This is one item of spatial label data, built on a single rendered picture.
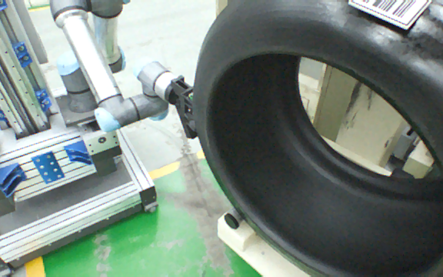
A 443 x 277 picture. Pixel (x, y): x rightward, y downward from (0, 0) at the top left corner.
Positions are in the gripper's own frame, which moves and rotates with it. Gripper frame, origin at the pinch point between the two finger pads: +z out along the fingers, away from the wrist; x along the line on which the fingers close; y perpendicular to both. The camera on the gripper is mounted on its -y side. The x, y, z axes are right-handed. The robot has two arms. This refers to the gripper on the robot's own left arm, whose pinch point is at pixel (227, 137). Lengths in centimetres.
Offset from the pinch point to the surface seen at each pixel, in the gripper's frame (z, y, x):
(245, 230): 16.9, -13.6, -9.1
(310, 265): 33.2, 0.9, -12.5
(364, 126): 23.5, 5.2, 25.2
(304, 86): -6, -14, 52
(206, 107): 4.0, 20.0, -12.5
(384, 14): 25, 46, -12
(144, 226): -45, -108, -4
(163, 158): -80, -112, 36
